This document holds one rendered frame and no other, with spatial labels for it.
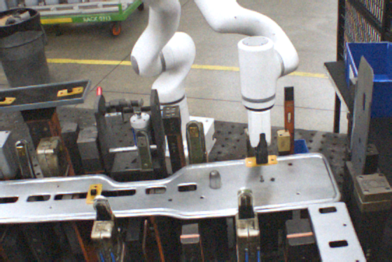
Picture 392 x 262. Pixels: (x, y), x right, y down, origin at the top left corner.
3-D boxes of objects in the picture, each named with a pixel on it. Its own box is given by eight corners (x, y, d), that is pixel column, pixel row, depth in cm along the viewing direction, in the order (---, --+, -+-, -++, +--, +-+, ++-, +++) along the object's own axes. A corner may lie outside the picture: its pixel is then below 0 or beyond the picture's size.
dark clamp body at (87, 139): (96, 238, 162) (68, 146, 141) (101, 213, 173) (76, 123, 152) (127, 237, 161) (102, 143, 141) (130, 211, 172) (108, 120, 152)
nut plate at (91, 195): (99, 203, 130) (97, 200, 130) (85, 204, 131) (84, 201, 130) (102, 184, 138) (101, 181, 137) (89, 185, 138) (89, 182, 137)
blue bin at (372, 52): (356, 118, 147) (358, 81, 140) (344, 74, 172) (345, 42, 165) (407, 117, 145) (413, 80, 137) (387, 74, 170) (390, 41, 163)
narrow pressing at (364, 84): (360, 186, 125) (372, 71, 106) (349, 161, 134) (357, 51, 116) (362, 186, 125) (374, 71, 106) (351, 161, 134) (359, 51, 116)
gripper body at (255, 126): (241, 90, 122) (244, 127, 128) (245, 111, 114) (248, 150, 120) (271, 87, 122) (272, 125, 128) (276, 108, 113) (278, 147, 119)
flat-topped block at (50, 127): (54, 209, 176) (18, 106, 152) (58, 195, 183) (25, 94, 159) (78, 208, 176) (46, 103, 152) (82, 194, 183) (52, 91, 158)
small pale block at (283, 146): (278, 229, 157) (278, 136, 137) (276, 222, 160) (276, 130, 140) (288, 228, 156) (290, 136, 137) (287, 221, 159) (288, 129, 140)
